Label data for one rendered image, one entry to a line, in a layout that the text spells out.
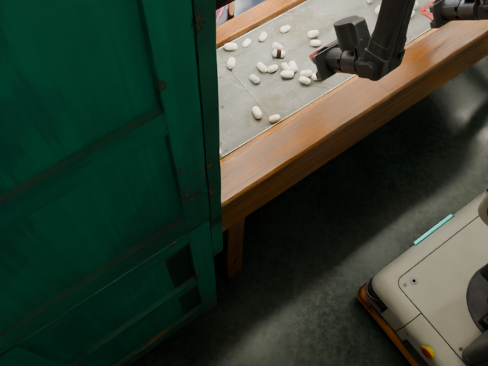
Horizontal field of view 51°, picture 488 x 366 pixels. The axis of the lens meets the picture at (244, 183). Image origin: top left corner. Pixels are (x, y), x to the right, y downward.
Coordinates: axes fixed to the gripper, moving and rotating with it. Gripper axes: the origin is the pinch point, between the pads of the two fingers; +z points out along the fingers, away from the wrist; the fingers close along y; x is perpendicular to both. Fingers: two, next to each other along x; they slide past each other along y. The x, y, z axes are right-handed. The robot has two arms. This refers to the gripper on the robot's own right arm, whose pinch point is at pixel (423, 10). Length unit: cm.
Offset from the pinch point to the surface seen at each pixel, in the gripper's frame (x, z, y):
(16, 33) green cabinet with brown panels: -41, -60, 104
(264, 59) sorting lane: -5.2, 16.8, 43.8
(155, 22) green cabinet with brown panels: -36, -57, 90
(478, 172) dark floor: 85, 26, -36
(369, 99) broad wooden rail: 11.7, -6.2, 30.0
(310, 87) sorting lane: 4.8, 5.4, 39.2
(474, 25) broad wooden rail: 10.3, -4.4, -13.6
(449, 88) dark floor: 60, 55, -58
